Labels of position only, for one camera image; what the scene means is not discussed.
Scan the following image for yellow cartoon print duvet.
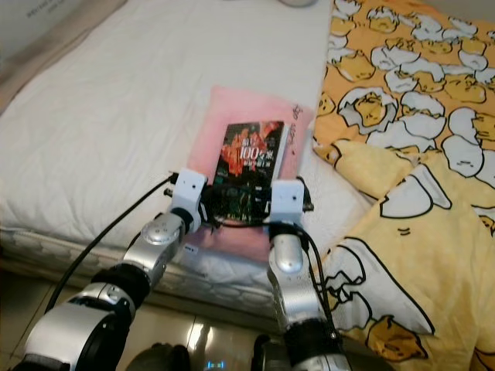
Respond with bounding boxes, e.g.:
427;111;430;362
309;0;495;369

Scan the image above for white quilted bed pad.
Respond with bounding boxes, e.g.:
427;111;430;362
0;0;372;256

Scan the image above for dark red cover book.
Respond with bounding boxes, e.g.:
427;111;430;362
213;120;293;226

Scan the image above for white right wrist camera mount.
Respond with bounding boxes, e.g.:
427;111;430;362
271;179;307;229

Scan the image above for black right robot leg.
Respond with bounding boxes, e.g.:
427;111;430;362
251;336;288;371

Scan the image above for black left robot leg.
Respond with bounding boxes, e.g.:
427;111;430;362
128;344;196;371

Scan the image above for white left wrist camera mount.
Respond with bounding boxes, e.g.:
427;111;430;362
172;168;208;225

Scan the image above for pink pillow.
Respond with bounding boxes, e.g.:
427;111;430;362
178;85;316;267

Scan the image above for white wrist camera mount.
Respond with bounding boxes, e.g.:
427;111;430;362
172;168;208;225
271;179;307;229

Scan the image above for black robot leg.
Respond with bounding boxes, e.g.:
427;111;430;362
128;344;196;371
251;336;288;371

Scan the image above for grey quilted mattress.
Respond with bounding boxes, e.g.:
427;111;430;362
0;224;287;325

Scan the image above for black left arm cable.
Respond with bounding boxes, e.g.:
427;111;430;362
45;174;179;314

